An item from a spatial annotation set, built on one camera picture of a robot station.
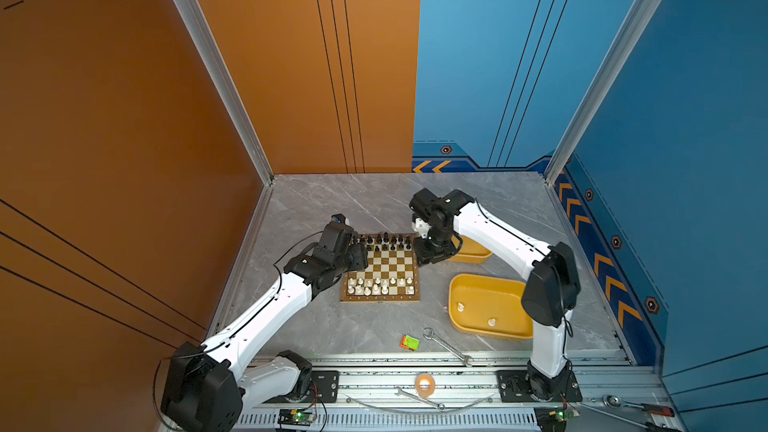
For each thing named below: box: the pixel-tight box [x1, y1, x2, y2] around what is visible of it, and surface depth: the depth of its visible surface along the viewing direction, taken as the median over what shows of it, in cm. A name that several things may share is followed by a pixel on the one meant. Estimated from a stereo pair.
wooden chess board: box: [340, 232, 421, 303], surface depth 91 cm
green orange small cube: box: [400, 334, 420, 351], surface depth 80 cm
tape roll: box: [415, 373, 436, 398], surface depth 76 cm
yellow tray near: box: [448, 273, 533, 340], surface depth 86 cm
